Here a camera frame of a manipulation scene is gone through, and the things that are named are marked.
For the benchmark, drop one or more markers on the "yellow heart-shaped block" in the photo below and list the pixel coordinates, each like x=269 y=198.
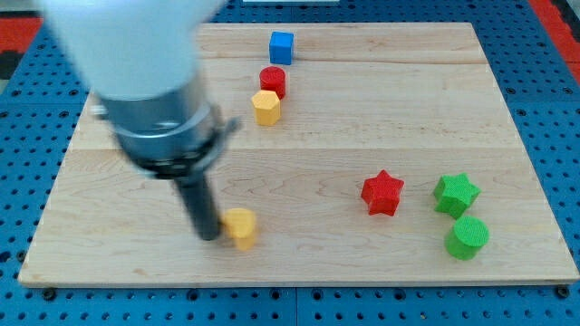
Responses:
x=240 y=225

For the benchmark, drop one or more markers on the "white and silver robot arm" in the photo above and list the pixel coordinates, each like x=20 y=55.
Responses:
x=141 y=61

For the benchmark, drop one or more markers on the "yellow hexagon block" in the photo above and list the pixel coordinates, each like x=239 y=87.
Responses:
x=267 y=108

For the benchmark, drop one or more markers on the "red cylinder block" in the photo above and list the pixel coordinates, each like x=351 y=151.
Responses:
x=272 y=78

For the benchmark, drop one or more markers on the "light wooden board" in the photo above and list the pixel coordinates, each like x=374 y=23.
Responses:
x=417 y=100

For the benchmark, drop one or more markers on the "red star block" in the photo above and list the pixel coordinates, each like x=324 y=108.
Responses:
x=382 y=194

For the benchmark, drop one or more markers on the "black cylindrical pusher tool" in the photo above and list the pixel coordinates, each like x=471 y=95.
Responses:
x=197 y=197

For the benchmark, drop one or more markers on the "blue cube block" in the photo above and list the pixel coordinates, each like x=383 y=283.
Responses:
x=281 y=47

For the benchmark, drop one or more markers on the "green star block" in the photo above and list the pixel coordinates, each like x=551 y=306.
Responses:
x=455 y=194

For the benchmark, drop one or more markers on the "green cylinder block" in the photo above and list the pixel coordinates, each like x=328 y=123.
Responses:
x=466 y=238

